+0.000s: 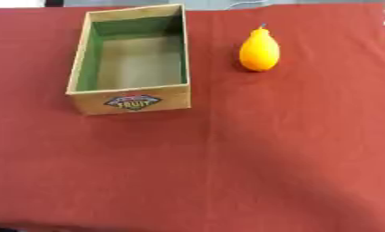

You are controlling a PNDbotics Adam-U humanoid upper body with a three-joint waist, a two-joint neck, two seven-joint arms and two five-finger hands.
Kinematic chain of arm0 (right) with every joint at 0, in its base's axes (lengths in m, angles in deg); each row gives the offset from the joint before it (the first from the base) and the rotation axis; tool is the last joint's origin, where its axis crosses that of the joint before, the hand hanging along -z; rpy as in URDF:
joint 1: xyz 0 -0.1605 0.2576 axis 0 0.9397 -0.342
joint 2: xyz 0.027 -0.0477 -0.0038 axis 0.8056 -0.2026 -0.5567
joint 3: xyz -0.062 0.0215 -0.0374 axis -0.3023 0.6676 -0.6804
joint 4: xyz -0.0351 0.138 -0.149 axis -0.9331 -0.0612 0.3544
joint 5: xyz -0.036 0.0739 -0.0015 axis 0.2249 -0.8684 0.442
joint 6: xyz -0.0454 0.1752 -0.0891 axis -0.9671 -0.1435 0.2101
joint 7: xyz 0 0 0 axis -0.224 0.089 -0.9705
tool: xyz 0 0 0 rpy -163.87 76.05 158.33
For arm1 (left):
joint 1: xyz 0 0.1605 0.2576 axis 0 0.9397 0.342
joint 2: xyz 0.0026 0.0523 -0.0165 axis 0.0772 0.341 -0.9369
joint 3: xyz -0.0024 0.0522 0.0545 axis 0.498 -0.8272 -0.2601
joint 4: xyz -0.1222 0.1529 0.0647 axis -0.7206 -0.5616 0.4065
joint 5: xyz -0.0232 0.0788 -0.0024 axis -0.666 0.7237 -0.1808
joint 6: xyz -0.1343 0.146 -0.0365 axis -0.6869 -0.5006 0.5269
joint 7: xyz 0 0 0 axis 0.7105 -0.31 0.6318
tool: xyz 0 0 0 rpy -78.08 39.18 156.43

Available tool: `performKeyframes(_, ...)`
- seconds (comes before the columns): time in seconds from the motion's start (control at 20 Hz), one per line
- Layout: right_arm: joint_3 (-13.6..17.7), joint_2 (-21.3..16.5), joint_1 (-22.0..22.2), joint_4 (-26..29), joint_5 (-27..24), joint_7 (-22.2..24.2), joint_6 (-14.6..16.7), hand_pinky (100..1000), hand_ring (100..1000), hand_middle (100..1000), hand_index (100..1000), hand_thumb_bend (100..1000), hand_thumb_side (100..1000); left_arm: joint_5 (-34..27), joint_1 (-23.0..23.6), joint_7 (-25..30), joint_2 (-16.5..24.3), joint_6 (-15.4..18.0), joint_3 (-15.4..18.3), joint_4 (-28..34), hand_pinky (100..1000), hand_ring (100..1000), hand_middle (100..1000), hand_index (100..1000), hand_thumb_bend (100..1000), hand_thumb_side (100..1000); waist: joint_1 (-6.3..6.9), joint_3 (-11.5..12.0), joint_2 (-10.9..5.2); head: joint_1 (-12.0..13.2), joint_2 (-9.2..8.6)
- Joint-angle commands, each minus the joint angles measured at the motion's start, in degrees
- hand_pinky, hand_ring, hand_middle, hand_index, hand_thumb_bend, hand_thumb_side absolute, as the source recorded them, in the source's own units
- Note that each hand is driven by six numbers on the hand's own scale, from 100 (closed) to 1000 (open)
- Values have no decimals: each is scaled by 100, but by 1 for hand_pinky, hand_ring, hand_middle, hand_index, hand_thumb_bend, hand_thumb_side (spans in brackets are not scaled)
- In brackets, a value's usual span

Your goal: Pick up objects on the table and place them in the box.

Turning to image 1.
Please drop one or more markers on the tan cardboard box green inside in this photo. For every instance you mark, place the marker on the tan cardboard box green inside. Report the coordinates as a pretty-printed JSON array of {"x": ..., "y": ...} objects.
[{"x": 132, "y": 99}]

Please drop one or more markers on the orange toy pear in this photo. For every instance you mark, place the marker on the orange toy pear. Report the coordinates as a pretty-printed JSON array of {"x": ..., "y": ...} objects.
[{"x": 259, "y": 53}]

